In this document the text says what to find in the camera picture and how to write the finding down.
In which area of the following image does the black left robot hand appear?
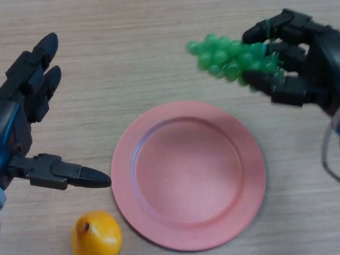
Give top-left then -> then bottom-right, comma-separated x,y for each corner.
0,32 -> 112,191

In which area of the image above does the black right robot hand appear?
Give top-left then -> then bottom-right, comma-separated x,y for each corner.
241,8 -> 340,117

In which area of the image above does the green grapes bunch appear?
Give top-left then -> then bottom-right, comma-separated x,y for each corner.
185,20 -> 287,93

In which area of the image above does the pink round plate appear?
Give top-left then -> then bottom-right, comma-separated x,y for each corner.
110,100 -> 267,252

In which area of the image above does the yellow orange pear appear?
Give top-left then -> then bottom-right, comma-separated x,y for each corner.
71,210 -> 123,255

